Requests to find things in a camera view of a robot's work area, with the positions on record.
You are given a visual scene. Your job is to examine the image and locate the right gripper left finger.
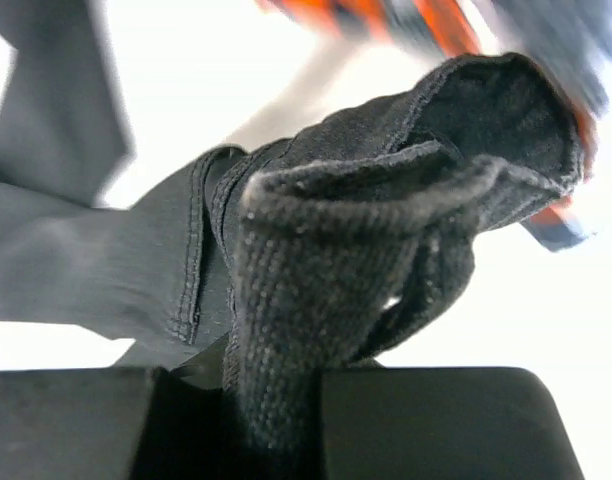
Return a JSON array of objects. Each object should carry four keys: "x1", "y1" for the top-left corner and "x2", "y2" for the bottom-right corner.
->
[{"x1": 0, "y1": 368, "x2": 219, "y2": 480}]

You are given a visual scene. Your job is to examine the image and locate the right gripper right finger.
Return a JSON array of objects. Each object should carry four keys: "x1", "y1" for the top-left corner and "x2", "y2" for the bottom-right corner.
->
[{"x1": 320, "y1": 367, "x2": 584, "y2": 480}]

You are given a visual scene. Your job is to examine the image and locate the black trousers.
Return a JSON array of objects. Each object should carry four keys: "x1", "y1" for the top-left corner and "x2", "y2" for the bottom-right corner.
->
[{"x1": 0, "y1": 1, "x2": 583, "y2": 454}]

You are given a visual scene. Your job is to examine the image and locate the colourful patterned shorts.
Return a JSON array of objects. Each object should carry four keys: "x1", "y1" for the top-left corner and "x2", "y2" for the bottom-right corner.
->
[{"x1": 255, "y1": 0, "x2": 612, "y2": 254}]

